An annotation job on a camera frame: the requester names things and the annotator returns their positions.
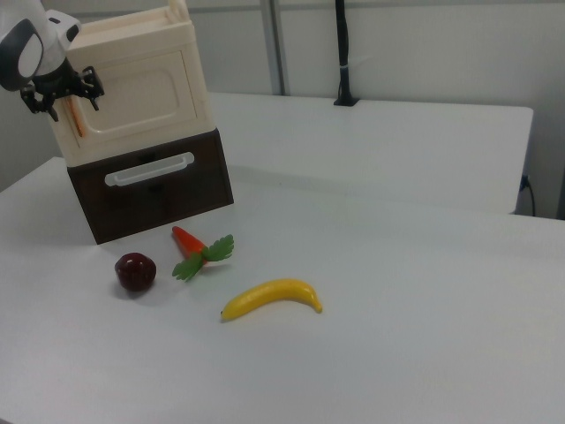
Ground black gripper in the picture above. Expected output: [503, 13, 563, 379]
[20, 59, 107, 123]

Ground copper door handle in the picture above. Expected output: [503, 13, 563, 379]
[65, 96, 87, 139]

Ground cream cabinet door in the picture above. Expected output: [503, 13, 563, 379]
[64, 48, 200, 143]

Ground cream plastic toy cabinet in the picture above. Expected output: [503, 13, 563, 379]
[46, 0, 214, 168]

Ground dark brown drawer unit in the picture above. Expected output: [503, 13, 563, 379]
[65, 128, 235, 246]

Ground dark red toy apple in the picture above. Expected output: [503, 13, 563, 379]
[115, 252, 157, 293]

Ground orange toy carrot green leaves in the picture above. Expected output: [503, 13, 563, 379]
[170, 225, 236, 283]

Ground yellow toy banana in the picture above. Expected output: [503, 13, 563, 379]
[220, 277, 324, 323]

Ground white drawer handle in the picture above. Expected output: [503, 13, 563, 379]
[104, 152, 196, 188]

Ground grey partition frame post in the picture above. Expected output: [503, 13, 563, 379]
[260, 0, 288, 96]

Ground black camera pole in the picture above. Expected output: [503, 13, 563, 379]
[334, 0, 354, 102]

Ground black power cable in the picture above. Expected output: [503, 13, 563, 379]
[520, 174, 537, 217]

